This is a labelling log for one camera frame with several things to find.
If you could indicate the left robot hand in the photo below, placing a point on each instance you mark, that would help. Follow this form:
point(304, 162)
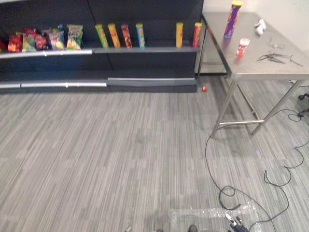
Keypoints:
point(128, 228)

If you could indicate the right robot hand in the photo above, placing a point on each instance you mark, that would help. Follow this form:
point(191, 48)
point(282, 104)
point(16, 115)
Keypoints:
point(237, 224)

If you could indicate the red white gum container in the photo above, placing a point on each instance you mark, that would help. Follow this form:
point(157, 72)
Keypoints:
point(242, 48)

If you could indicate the purple chips can yellow lid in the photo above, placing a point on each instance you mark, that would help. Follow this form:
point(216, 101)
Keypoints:
point(232, 21)

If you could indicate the dark retail shelf unit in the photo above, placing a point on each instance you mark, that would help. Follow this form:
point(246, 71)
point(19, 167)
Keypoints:
point(149, 62)

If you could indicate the dark red chips can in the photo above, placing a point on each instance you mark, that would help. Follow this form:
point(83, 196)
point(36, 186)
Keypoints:
point(126, 36)

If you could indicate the blue chips can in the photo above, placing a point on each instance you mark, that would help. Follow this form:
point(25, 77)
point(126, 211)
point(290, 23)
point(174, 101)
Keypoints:
point(141, 36)

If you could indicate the orange chips can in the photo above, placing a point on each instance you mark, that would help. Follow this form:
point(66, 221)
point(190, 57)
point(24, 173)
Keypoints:
point(114, 36)

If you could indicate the red chips can yellow lid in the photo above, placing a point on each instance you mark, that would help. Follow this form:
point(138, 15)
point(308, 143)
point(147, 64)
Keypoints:
point(197, 35)

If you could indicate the green chips can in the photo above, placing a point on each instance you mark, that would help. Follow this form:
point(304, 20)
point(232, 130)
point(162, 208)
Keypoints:
point(102, 36)

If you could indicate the clear plastic sheet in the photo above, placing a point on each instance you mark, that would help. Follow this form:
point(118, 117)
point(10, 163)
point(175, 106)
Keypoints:
point(207, 213)

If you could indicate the dark robot foot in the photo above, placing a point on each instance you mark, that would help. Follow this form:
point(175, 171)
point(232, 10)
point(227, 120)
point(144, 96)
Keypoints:
point(193, 228)

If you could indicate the black office chair base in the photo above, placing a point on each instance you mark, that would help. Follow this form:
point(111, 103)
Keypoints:
point(304, 104)

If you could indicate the small orange floor object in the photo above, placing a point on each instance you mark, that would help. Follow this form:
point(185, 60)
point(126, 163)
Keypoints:
point(204, 89)

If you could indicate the stainless steel table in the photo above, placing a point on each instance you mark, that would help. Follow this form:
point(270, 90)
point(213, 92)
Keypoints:
point(256, 62)

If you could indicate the green yellow snack bag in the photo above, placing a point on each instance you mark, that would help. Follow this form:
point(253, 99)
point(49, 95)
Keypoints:
point(74, 37)

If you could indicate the white crumpled object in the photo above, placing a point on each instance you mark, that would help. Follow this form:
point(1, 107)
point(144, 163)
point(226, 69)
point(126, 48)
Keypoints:
point(260, 26)

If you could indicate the grey purple snack bag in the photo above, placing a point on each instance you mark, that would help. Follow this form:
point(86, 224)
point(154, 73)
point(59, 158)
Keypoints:
point(56, 41)

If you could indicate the light green snack bag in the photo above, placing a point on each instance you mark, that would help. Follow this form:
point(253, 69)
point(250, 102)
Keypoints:
point(28, 44)

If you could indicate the red orange snack bag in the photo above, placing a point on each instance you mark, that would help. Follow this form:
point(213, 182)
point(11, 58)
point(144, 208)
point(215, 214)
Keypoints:
point(15, 43)

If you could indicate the silver shelf price rail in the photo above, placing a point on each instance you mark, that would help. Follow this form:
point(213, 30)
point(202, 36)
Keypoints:
point(46, 53)
point(55, 84)

